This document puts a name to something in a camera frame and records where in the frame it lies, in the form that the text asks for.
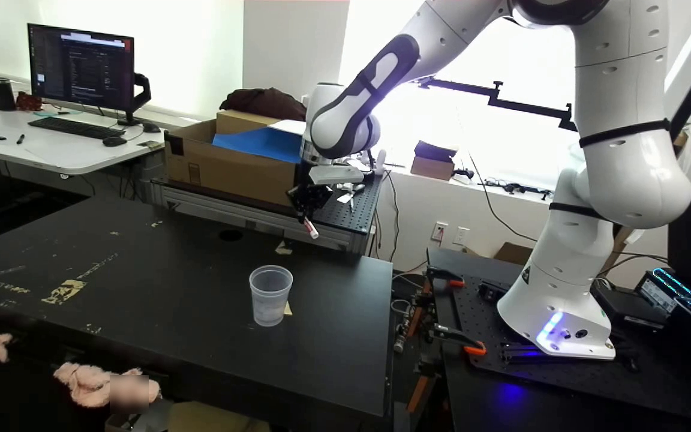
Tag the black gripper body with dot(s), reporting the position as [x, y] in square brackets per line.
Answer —
[305, 198]

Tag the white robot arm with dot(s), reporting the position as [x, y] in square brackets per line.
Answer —
[624, 176]

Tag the clear plastic cup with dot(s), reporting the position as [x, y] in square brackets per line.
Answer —
[269, 290]

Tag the cardboard box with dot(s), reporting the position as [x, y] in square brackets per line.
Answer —
[236, 154]

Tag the orange black clamp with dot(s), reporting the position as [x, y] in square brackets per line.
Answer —
[419, 318]

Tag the computer monitor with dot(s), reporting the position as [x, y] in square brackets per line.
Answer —
[82, 66]

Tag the black keyboard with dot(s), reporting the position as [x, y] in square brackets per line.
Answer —
[76, 128]

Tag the white desk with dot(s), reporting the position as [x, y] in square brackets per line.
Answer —
[65, 154]

